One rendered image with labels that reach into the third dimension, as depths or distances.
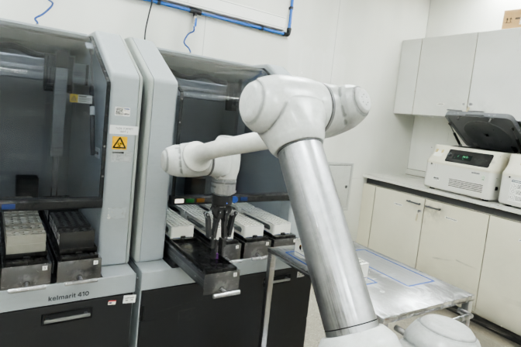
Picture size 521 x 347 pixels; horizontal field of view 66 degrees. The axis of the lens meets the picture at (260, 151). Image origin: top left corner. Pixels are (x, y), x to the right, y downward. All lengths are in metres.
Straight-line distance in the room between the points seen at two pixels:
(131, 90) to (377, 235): 2.87
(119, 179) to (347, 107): 0.91
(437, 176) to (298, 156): 2.74
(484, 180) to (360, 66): 1.40
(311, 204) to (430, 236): 2.81
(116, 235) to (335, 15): 2.63
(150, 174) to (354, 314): 1.02
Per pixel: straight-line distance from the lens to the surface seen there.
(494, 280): 3.38
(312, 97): 0.89
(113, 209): 1.57
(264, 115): 0.84
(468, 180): 3.38
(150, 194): 1.60
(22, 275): 1.50
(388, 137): 4.14
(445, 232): 3.50
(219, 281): 1.43
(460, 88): 3.80
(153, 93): 1.56
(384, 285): 1.49
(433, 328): 0.91
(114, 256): 1.63
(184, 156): 1.31
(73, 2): 2.66
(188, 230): 1.71
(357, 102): 0.96
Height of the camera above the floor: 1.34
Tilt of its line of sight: 5 degrees down
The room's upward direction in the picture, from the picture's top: 6 degrees clockwise
